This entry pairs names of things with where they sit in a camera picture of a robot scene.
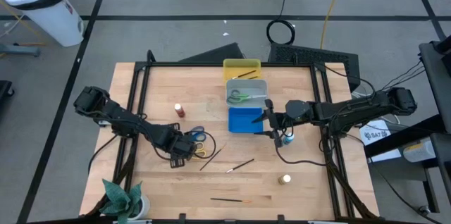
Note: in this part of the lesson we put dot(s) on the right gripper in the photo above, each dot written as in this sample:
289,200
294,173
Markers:
278,120

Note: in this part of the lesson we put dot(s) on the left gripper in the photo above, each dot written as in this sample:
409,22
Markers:
169,143

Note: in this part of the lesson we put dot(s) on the black paintbrush silver ferrule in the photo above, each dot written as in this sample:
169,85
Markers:
239,166

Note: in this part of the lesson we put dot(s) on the black paintbrush gold ferrule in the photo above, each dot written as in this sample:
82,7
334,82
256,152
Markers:
229,200

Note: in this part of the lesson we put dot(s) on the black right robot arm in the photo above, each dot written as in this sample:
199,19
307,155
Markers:
352,111

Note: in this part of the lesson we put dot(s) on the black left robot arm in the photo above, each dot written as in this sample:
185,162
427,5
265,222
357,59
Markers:
120,118

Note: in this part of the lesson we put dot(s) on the blue paint bottle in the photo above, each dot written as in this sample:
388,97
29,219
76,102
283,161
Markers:
289,139

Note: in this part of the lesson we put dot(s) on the red paint bottle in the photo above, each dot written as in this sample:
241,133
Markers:
179,111

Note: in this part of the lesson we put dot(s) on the tan paint bottle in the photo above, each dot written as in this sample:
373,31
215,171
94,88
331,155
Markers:
284,179

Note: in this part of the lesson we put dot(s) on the blue plastic bin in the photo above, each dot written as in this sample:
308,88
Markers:
241,122

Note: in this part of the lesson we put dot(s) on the grey plastic bin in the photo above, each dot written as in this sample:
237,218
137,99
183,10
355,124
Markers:
253,86

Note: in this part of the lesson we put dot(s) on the yellow plastic bin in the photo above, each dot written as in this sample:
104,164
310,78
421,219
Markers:
242,65

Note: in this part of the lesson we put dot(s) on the black flat panel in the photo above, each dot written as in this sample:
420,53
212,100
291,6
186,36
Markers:
218,55

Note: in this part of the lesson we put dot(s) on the green potted plant white pot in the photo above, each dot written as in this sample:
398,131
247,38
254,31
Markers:
120,199

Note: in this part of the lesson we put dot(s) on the white SA7 label sheet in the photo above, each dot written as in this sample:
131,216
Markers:
375,134

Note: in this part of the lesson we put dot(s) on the grey box yellow label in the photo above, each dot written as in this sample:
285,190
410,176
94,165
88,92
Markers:
419,150

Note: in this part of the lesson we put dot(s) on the black side rack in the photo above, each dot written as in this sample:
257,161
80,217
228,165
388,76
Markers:
437,76

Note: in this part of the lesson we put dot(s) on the white trash can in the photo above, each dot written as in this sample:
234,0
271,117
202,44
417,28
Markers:
53,19

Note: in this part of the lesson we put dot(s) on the grey floor stand base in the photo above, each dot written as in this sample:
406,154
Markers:
21,49

